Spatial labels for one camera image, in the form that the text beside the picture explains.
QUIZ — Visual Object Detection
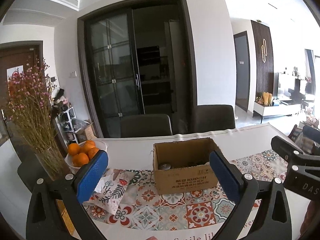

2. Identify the floral fabric tissue cover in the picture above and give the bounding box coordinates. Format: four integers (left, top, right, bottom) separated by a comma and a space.
87, 169, 135, 215

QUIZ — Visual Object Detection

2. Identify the dark dining chair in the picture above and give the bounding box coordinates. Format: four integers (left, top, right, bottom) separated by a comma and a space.
191, 105, 235, 133
120, 114, 172, 138

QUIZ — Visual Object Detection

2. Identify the brown cardboard box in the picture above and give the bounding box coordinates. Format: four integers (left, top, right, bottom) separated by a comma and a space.
153, 138, 220, 194

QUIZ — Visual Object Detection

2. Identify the patterned tile table mat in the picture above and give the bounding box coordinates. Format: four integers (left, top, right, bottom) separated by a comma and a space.
82, 148, 291, 231

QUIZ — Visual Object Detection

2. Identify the glass vase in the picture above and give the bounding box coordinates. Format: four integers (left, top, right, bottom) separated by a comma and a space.
35, 147, 71, 181

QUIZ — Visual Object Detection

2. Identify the dark glass sliding door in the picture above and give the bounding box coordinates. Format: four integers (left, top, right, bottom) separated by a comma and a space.
78, 0, 195, 138

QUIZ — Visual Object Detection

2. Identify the dried pink flower bouquet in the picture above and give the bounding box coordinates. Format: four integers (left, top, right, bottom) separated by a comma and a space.
5, 60, 55, 154

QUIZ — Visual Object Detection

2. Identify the person's right hand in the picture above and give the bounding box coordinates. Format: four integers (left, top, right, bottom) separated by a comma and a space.
300, 201, 319, 235

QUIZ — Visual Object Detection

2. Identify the silver egg-shaped speaker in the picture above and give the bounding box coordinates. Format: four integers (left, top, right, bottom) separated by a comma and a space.
158, 163, 171, 171

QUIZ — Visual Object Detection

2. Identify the orange fruit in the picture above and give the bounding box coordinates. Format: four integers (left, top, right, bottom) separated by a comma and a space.
84, 140, 96, 152
72, 152, 89, 167
87, 147, 100, 160
68, 143, 81, 156

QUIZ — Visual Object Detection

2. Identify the white tv cabinet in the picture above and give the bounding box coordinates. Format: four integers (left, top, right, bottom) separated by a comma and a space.
252, 102, 301, 123

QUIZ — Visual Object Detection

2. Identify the white fruit basket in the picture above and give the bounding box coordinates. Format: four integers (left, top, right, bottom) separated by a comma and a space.
65, 140, 107, 174

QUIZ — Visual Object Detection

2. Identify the yellow woven placemat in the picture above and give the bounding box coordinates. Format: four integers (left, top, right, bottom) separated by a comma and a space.
56, 199, 75, 235

